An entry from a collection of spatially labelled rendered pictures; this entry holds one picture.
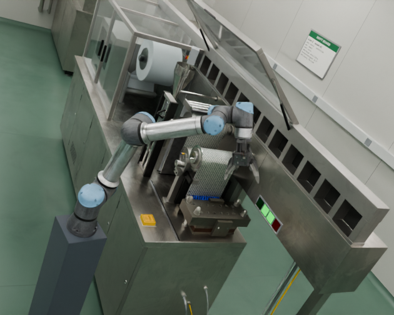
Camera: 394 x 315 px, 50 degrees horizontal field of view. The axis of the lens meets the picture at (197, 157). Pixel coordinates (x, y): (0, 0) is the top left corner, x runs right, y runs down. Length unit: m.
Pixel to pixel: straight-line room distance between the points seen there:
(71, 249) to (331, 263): 1.21
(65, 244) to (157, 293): 0.72
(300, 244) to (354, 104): 3.16
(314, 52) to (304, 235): 3.88
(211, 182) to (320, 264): 0.80
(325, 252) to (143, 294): 1.08
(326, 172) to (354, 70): 3.27
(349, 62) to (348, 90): 0.33
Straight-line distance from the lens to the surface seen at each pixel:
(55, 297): 2.40
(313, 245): 2.14
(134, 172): 2.75
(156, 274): 2.48
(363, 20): 5.41
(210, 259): 2.55
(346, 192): 2.01
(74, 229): 2.16
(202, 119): 1.73
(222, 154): 2.46
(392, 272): 4.74
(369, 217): 1.93
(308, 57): 5.84
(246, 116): 1.81
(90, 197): 2.05
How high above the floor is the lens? 2.34
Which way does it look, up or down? 27 degrees down
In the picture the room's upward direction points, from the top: 24 degrees clockwise
